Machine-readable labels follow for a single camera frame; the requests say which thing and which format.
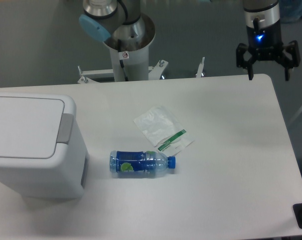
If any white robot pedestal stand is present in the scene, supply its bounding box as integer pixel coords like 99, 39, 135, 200
77, 41, 205, 85

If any white green plastic pouch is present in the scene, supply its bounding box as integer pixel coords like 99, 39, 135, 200
134, 106, 194, 156

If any white plastic trash can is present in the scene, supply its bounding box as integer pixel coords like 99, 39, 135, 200
0, 92, 89, 199

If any silver robot arm blue cap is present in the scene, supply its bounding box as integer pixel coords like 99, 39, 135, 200
79, 0, 300, 82

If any blue label plastic bottle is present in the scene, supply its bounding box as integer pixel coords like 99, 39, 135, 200
109, 150, 176, 179

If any silver black robot wrist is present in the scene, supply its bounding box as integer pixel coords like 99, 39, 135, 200
243, 0, 280, 28

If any white trash can lid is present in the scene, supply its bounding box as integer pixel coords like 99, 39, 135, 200
0, 95, 76, 159

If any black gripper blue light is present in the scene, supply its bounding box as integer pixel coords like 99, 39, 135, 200
236, 22, 300, 81

